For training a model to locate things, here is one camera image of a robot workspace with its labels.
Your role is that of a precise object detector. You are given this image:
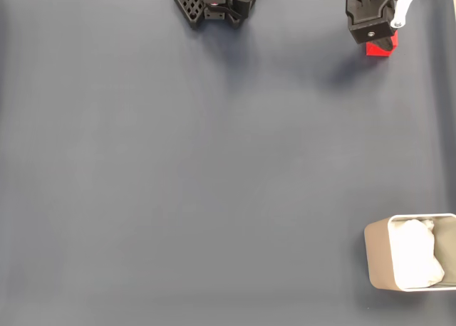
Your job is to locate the white crumpled paper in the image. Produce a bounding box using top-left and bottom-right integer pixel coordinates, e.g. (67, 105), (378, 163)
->
(390, 218), (446, 290)

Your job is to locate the beige rounded box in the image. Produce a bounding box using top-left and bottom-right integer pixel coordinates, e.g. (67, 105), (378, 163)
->
(363, 213), (456, 292)

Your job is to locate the dark blue mat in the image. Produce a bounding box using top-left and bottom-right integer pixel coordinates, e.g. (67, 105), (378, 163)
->
(0, 0), (456, 326)

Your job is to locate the red cube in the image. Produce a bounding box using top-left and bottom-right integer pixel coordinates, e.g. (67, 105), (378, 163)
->
(366, 30), (399, 58)

